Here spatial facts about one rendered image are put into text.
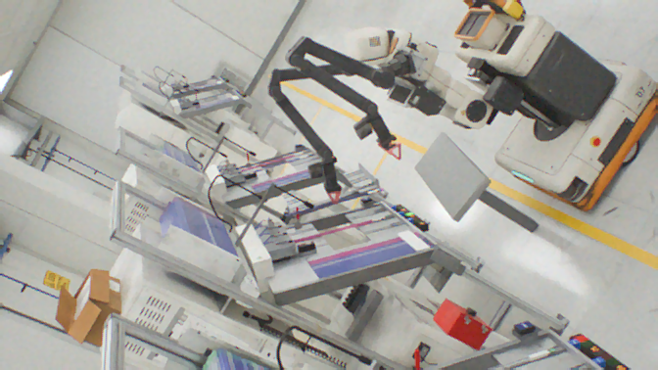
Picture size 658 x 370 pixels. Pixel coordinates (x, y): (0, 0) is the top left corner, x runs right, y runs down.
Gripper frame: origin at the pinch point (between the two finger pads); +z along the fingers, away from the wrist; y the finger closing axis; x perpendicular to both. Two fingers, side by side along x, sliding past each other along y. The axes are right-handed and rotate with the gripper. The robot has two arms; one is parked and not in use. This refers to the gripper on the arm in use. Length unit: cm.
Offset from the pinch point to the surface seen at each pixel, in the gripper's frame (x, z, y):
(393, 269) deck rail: 5, 12, 61
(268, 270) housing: -43, 6, 42
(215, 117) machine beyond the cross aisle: -1, 65, -583
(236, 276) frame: -57, -1, 54
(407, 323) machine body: 9, 41, 56
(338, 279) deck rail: -19, 9, 61
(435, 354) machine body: 17, 56, 62
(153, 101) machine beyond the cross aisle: -73, 3, -436
